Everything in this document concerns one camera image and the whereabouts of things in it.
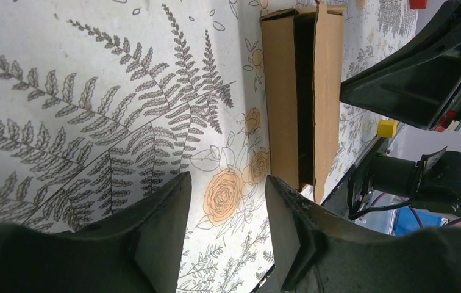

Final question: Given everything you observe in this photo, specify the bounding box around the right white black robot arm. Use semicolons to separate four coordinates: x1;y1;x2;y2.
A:
340;1;461;219

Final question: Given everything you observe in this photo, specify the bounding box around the red box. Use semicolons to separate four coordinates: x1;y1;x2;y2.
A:
408;0;428;10

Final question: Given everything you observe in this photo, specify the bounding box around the brown cardboard box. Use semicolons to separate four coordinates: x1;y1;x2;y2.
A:
260;1;346;203

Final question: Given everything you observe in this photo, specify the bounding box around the yellow small block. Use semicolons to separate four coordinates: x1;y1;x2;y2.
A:
376;119;398;139

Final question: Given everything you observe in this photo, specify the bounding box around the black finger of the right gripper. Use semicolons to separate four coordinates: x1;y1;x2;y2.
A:
340;1;461;131

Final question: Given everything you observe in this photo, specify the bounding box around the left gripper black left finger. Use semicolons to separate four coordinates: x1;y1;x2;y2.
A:
0;172;191;292

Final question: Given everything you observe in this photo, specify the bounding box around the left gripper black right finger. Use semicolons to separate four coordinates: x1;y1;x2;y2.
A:
265;176;461;292

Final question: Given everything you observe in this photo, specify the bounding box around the blue object under table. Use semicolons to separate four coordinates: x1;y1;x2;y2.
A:
392;207;445;236

